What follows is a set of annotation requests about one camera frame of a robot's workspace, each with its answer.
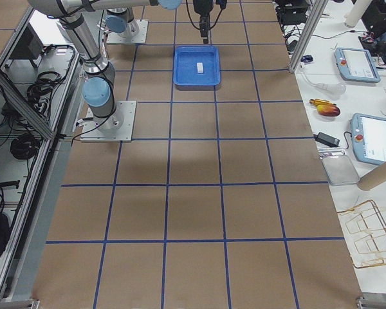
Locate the far teach pendant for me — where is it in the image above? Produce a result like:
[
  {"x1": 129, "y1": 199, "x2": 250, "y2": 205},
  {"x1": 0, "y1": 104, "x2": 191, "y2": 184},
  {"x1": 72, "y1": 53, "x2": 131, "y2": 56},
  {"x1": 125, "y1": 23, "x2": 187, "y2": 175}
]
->
[{"x1": 335, "y1": 48, "x2": 381, "y2": 84}]

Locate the teach pendant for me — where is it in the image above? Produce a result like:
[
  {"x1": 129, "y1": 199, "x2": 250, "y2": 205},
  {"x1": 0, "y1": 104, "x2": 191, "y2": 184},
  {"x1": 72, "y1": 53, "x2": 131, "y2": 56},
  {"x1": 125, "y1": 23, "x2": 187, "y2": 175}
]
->
[
  {"x1": 350, "y1": 113, "x2": 386, "y2": 165},
  {"x1": 335, "y1": 48, "x2": 381, "y2": 84}
]

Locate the clear plastic lid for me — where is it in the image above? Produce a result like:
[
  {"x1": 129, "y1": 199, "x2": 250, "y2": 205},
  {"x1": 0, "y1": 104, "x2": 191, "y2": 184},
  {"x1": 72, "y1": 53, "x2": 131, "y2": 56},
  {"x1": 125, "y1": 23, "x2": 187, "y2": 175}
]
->
[{"x1": 321, "y1": 155, "x2": 360, "y2": 186}]

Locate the cardboard tube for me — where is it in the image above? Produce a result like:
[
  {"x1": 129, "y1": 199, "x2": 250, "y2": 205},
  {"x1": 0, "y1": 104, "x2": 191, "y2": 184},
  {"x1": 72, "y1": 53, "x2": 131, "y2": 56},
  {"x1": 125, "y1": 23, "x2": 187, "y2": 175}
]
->
[{"x1": 357, "y1": 162, "x2": 386, "y2": 191}]

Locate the orange mango toy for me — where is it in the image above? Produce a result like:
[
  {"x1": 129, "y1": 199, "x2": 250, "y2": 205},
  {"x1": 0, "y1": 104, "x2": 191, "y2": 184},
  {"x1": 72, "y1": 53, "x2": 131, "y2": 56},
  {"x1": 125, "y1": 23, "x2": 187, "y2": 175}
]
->
[{"x1": 316, "y1": 104, "x2": 340, "y2": 117}]

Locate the aluminium frame post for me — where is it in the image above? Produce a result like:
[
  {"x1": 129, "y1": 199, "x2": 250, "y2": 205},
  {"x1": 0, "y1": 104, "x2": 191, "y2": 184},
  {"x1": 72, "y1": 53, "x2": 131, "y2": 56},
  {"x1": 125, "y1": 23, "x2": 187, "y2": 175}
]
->
[{"x1": 288, "y1": 0, "x2": 328, "y2": 73}]

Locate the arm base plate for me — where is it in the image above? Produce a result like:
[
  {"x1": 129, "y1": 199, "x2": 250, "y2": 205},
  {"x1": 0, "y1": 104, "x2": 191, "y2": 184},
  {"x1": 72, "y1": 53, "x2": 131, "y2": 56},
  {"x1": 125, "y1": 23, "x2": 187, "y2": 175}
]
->
[
  {"x1": 80, "y1": 100, "x2": 136, "y2": 142},
  {"x1": 106, "y1": 19, "x2": 149, "y2": 45}
]

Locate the wire rack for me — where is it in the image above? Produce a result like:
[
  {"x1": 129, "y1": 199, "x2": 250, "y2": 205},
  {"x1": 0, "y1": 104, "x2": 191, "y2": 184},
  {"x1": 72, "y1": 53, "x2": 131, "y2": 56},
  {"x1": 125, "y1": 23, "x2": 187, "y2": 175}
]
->
[{"x1": 337, "y1": 200, "x2": 386, "y2": 269}]

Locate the black power adapter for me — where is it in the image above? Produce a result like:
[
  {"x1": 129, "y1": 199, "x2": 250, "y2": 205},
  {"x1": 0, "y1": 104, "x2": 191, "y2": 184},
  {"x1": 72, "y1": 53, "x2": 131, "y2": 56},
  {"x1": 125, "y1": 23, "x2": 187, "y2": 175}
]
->
[{"x1": 313, "y1": 132, "x2": 340, "y2": 147}]

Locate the blue plastic tray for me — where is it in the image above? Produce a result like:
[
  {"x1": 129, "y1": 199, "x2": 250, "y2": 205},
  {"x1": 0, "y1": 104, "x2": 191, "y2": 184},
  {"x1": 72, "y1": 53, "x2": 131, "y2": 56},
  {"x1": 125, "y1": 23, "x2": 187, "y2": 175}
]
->
[{"x1": 173, "y1": 45, "x2": 221, "y2": 90}]

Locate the white building block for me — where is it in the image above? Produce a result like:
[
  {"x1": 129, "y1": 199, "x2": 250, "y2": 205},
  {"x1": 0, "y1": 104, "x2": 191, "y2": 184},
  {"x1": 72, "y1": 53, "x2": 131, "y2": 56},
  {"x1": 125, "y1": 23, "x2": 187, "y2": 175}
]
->
[{"x1": 196, "y1": 62, "x2": 204, "y2": 74}]

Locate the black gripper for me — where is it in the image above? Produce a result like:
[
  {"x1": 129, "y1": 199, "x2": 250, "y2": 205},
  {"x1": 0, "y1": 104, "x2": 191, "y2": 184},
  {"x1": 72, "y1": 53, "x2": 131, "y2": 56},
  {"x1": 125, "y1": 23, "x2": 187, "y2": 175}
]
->
[{"x1": 193, "y1": 0, "x2": 214, "y2": 44}]

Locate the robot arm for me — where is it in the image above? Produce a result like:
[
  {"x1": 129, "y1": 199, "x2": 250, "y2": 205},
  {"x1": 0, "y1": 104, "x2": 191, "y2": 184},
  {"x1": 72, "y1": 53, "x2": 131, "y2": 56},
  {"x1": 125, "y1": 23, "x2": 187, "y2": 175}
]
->
[
  {"x1": 29, "y1": 1, "x2": 181, "y2": 139},
  {"x1": 105, "y1": 8, "x2": 139, "y2": 37}
]

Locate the near teach pendant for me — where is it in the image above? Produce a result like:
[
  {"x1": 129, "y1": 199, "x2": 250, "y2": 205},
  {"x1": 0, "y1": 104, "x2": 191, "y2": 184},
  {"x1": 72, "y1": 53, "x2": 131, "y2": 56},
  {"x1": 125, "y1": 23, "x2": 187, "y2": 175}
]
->
[{"x1": 350, "y1": 113, "x2": 386, "y2": 165}]

